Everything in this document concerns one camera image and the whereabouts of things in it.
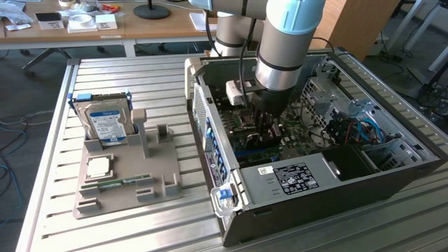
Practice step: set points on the white paper label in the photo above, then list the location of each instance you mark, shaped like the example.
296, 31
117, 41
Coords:
17, 27

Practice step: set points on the grey latch with blue tab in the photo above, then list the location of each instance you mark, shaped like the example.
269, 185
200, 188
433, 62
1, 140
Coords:
224, 195

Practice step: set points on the white tape roll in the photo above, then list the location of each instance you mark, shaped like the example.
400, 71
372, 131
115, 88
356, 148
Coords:
80, 19

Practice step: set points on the crumpled clear plastic wrap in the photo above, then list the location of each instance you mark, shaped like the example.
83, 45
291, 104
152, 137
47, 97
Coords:
75, 11

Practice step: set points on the grey chipset heatsink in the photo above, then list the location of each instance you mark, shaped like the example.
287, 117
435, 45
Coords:
293, 154

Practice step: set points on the white desk frame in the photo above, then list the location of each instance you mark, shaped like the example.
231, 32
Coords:
439, 59

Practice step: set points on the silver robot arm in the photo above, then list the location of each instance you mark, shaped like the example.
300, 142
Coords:
287, 47

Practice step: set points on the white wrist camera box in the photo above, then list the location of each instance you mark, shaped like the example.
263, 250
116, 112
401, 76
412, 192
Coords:
236, 93

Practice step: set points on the green motherboard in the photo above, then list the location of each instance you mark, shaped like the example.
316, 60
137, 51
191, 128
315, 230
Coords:
297, 136

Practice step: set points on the orange small parts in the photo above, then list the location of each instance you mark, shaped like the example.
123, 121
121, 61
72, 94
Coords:
111, 8

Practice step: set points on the silver CPU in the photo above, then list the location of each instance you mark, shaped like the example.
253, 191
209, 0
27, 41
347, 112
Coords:
99, 166

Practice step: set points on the green graphics card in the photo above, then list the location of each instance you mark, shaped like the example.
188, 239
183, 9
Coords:
253, 140

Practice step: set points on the black lamp base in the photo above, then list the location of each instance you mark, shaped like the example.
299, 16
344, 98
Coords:
152, 12

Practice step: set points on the green RAM stick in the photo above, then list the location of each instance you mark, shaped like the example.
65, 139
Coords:
115, 181

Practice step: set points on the silver power supply unit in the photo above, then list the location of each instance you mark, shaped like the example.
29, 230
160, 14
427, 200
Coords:
259, 189

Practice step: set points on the open black PC case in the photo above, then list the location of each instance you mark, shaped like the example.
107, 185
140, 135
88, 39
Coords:
315, 210

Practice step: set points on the clear plastic bag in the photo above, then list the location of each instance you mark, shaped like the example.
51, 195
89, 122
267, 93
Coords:
15, 19

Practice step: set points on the grey parts rack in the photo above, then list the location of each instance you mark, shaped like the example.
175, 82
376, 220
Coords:
125, 162

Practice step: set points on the perforated metal disk bay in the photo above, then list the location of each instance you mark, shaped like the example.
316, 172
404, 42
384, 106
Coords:
325, 99

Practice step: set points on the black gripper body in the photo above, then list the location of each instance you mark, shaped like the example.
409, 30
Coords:
277, 101

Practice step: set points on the blue expansion slot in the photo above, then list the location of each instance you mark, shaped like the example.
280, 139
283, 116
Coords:
244, 152

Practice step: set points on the CPU socket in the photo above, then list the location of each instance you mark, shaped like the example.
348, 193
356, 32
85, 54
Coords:
247, 119

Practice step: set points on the flat white box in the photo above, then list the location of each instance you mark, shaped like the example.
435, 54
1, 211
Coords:
81, 29

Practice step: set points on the small beige tape roll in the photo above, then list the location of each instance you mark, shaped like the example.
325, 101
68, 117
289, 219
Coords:
67, 3

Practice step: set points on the black and white box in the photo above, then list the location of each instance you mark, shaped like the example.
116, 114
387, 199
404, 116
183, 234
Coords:
48, 21

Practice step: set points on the wooden cabinet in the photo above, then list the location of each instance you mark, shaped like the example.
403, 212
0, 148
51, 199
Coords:
349, 26

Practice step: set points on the hard disk with blue rails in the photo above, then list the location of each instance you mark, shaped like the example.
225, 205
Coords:
104, 123

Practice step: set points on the white labelled box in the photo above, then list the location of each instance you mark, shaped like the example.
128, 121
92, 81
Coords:
104, 22

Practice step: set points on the silver disk bay trays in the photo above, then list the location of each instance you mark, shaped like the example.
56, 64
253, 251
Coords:
395, 155

